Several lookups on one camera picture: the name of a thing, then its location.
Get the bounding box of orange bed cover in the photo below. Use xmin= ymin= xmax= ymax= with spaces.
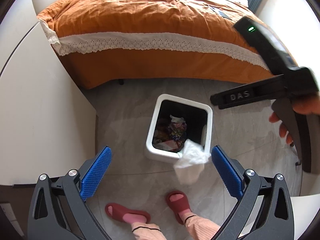
xmin=37 ymin=0 xmax=272 ymax=89

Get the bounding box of person's right leg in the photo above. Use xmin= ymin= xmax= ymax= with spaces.
xmin=182 ymin=212 xmax=220 ymax=240

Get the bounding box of red green snack wrapper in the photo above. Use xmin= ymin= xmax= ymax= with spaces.
xmin=152 ymin=115 xmax=187 ymax=153

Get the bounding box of white trash bin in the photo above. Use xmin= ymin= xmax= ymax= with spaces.
xmin=145 ymin=94 xmax=213 ymax=164

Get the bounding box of person's left leg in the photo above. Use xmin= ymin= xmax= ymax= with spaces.
xmin=131 ymin=222 xmax=166 ymax=240

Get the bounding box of right red slipper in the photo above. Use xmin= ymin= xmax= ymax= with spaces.
xmin=165 ymin=191 xmax=191 ymax=225

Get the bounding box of person's right hand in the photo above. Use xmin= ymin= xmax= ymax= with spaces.
xmin=279 ymin=93 xmax=320 ymax=145

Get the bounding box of red slipper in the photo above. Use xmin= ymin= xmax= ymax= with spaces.
xmin=105 ymin=203 xmax=151 ymax=224
xmin=165 ymin=191 xmax=191 ymax=225

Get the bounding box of black smartphone on bed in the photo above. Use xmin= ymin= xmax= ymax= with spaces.
xmin=210 ymin=6 xmax=231 ymax=20

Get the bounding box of person's leg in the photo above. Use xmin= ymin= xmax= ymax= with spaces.
xmin=131 ymin=222 xmax=166 ymax=240
xmin=182 ymin=212 xmax=220 ymax=240

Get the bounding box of white tissue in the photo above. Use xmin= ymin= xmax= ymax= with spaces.
xmin=174 ymin=139 xmax=210 ymax=185

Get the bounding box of left red slipper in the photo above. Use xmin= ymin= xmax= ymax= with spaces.
xmin=105 ymin=203 xmax=151 ymax=224

